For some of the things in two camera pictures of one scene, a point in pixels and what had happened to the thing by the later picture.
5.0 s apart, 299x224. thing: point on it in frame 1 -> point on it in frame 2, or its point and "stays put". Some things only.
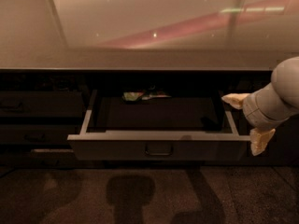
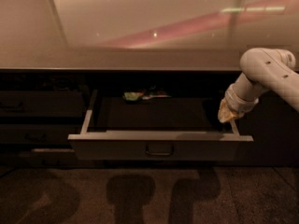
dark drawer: (191, 125) stays put
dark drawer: (42, 104) stays put
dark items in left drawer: (39, 82) stays put
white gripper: (252, 113) -> (239, 103)
